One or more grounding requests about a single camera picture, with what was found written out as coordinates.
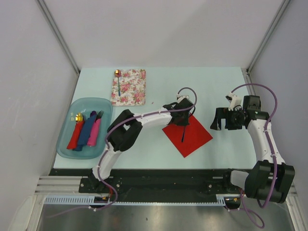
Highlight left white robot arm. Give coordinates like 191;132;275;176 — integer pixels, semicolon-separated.
89;96;196;193

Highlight floral pattern tray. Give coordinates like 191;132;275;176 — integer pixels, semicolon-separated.
110;69;146;107

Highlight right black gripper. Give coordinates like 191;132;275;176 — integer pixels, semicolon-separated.
210;107;244;130

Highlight red paper napkin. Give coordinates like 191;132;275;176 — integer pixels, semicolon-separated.
162;115;213;158

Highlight blue rolled napkin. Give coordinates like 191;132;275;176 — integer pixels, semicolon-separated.
74;111;97;151

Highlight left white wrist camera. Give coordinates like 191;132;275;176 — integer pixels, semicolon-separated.
177;94;189;102

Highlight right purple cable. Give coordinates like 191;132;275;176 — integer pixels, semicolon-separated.
227;83;280;229

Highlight purple cable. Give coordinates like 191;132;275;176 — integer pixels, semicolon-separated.
47;87;198;218
227;83;280;229

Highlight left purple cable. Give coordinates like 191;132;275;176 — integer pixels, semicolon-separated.
47;87;198;218

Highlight light blue cable duct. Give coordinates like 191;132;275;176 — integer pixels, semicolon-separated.
44;195;226;206

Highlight teal plastic bin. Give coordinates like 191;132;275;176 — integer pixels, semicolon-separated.
56;97;113;159

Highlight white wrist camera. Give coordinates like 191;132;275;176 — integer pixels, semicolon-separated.
177;94;189;102
225;92;242;111

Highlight pink rolled napkin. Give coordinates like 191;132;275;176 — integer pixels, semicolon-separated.
87;118;101;147

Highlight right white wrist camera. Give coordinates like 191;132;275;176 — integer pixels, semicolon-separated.
225;92;242;111

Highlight blue handled spoon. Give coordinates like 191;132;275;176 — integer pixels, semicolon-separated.
114;69;121;96

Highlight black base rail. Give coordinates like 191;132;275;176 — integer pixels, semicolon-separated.
49;168;240;202

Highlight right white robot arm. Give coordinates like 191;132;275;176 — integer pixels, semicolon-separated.
210;93;295;203

